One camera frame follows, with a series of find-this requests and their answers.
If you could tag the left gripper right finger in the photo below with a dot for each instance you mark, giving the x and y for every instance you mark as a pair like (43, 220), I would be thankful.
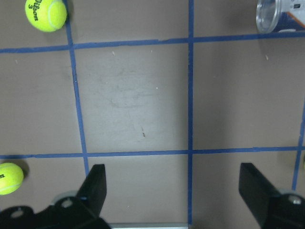
(258, 193)

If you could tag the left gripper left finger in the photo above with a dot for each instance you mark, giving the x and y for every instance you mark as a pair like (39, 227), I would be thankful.
(92, 192)

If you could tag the clear tennis ball can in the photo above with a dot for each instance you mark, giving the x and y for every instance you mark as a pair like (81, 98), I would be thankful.
(280, 16)

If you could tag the tennis ball near left base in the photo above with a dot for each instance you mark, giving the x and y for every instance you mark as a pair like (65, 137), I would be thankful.
(11, 178)

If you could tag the tennis ball left front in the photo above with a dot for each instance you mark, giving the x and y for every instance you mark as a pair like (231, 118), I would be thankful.
(46, 15)

